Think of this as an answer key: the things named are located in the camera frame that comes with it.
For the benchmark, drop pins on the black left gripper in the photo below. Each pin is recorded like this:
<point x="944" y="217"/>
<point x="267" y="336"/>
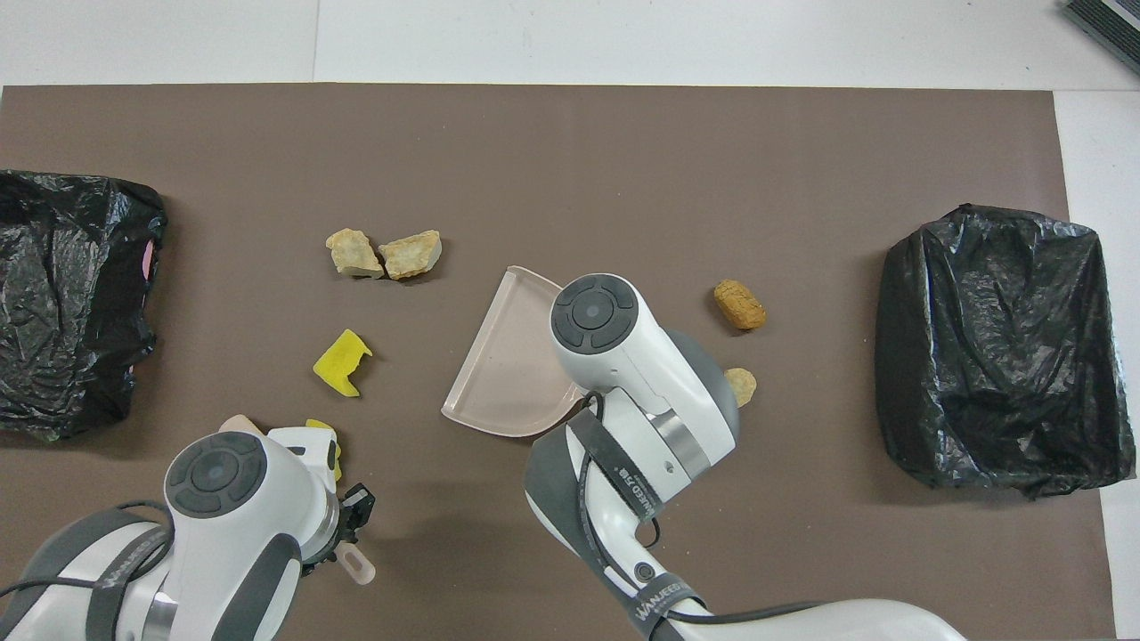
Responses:
<point x="356" y="512"/>

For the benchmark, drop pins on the rounded yellow sponge chunk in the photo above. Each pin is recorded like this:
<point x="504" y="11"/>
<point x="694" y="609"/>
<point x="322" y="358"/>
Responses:
<point x="321" y="425"/>

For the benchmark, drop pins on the beige hand brush black bristles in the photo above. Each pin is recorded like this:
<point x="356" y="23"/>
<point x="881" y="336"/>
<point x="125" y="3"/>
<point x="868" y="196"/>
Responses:
<point x="240" y="425"/>

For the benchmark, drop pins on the notched yellow sponge chunk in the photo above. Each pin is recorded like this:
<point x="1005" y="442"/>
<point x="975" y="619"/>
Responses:
<point x="337" y="365"/>

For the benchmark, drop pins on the beige plastic dustpan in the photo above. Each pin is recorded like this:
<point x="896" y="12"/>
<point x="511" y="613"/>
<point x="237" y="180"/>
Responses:
<point x="508" y="356"/>

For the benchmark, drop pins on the beige bread chunk orange crust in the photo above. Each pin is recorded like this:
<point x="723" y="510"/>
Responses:
<point x="411" y="255"/>

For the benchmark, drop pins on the round beige bread piece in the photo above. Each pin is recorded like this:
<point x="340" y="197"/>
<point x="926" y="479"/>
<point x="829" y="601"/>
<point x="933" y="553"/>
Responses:
<point x="742" y="387"/>

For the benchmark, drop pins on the brown bread roll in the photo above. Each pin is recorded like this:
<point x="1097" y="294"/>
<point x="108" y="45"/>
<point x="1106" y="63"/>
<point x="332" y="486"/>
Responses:
<point x="739" y="304"/>

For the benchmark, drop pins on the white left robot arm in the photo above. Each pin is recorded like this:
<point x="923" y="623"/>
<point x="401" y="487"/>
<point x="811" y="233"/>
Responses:
<point x="223" y="534"/>

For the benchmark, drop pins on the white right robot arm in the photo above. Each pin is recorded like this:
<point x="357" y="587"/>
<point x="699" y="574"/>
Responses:
<point x="623" y="356"/>

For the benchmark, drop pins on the black bin bag pink spot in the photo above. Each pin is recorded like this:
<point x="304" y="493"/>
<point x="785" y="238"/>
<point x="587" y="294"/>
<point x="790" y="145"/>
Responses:
<point x="71" y="294"/>

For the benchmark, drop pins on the brown table mat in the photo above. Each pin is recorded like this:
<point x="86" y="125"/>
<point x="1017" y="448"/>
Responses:
<point x="623" y="160"/>

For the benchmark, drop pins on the grey vent grille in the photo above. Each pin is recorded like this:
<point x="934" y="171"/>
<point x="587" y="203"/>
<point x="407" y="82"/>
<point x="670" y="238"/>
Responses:
<point x="1113" y="18"/>

